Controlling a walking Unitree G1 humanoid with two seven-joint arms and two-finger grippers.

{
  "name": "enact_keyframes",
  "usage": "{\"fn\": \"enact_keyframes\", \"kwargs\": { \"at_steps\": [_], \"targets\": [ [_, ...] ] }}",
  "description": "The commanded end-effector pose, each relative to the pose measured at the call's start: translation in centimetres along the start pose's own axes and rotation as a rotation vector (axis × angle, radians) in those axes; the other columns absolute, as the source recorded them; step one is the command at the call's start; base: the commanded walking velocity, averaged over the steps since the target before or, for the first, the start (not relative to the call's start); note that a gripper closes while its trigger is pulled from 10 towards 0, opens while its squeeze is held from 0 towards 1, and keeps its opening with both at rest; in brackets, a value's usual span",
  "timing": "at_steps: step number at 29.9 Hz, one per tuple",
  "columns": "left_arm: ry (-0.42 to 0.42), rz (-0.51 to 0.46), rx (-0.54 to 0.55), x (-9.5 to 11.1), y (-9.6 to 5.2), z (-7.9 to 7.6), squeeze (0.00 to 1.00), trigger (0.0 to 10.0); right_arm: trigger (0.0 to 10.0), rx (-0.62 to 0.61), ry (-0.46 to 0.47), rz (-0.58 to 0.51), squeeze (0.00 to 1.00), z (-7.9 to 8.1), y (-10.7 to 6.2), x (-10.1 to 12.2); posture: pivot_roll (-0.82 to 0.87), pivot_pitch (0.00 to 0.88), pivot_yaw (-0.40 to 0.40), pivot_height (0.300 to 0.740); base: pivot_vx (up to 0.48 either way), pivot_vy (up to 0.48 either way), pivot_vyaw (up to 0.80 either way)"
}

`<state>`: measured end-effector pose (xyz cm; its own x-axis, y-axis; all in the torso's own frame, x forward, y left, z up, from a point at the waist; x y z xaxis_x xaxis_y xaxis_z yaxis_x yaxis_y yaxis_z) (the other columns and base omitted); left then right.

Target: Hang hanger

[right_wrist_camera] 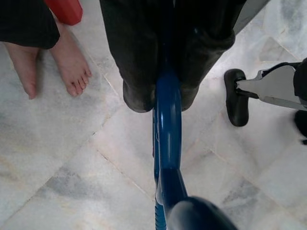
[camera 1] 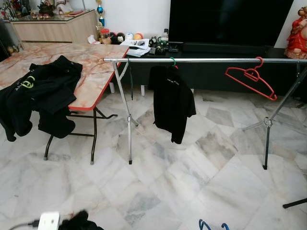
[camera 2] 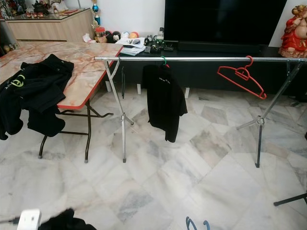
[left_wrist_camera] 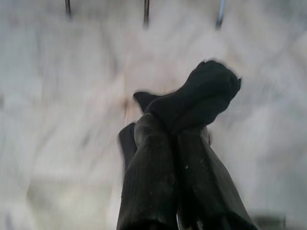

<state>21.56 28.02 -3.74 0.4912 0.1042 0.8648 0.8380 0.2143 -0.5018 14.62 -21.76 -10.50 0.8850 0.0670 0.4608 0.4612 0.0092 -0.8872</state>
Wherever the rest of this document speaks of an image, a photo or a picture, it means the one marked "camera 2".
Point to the blue plastic hanger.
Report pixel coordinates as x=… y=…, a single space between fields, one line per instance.
x=190 y=218

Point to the black thin hanger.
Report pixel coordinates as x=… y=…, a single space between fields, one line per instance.
x=122 y=79

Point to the green hook hanger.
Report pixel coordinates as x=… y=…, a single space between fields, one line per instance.
x=164 y=60

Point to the red plastic hanger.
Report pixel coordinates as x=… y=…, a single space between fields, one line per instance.
x=243 y=72

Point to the black shirt green print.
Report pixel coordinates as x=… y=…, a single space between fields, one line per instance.
x=38 y=91

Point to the marble pattern folding table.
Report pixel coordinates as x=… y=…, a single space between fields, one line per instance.
x=91 y=72

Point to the black shirt white lettering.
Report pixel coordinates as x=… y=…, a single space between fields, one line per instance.
x=165 y=103

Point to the pink tissue pack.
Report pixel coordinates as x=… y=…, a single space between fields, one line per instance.
x=88 y=38

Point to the stack of papers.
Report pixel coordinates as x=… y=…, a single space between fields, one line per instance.
x=132 y=46

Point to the red lid snack jar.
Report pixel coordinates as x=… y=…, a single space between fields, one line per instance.
x=100 y=35

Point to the light wood sideboard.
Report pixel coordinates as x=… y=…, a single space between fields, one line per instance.
x=48 y=29

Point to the black white plush ball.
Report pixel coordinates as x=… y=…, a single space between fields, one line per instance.
x=117 y=36

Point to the white blue plush ball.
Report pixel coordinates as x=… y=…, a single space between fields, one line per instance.
x=125 y=35

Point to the orange plush ball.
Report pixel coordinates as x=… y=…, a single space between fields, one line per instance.
x=133 y=35

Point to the blue gold trophy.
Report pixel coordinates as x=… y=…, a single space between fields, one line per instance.
x=96 y=17

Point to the black low tv console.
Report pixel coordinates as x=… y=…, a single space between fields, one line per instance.
x=211 y=79

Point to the white gold figurine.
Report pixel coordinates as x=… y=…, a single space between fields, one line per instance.
x=58 y=5

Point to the silver metal clothes rack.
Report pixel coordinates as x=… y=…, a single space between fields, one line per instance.
x=201 y=59

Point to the black stand leg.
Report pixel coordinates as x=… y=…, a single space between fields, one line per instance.
x=290 y=199

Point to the black soundbar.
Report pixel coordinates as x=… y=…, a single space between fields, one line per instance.
x=220 y=47

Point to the large black television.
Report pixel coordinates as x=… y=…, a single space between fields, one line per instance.
x=225 y=21

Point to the red laughing buddha statue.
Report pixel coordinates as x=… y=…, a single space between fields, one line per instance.
x=295 y=31

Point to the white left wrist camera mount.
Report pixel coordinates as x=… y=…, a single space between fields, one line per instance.
x=29 y=219

